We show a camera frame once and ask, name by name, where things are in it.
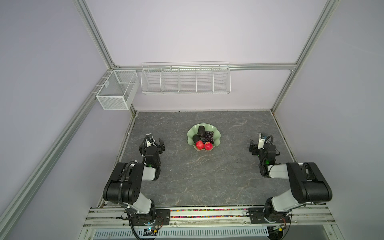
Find dark avocado front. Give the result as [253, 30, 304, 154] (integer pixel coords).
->
[192, 135, 201, 145]

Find dark avocado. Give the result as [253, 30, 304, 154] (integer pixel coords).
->
[192, 135, 201, 145]
[198, 125, 206, 138]

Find red apple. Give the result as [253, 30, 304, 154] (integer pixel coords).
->
[204, 142, 213, 151]
[196, 140, 205, 150]

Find dark purple grape bunch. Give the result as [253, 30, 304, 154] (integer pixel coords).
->
[202, 131, 214, 145]

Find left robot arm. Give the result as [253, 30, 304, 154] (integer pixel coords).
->
[103, 134, 166, 219]

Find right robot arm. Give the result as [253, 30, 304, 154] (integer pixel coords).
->
[249, 136, 333, 216]

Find green wavy fruit bowl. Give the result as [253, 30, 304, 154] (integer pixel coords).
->
[187, 124, 221, 152]

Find white mesh box basket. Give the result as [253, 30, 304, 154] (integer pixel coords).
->
[96, 70, 140, 111]

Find white vent grille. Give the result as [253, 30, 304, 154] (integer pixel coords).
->
[93, 226, 269, 240]

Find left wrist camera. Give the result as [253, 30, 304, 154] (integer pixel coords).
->
[145, 134, 155, 148]

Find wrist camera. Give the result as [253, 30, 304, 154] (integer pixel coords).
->
[258, 133, 268, 149]
[145, 134, 155, 148]

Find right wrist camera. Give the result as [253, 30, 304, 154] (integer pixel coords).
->
[258, 133, 268, 149]

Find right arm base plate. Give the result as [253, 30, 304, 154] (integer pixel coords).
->
[246, 207, 291, 224]

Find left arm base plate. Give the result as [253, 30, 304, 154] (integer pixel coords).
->
[129, 209, 171, 226]

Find white wire rack basket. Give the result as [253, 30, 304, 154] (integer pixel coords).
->
[141, 62, 232, 95]

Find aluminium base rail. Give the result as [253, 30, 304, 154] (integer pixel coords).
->
[83, 205, 336, 229]

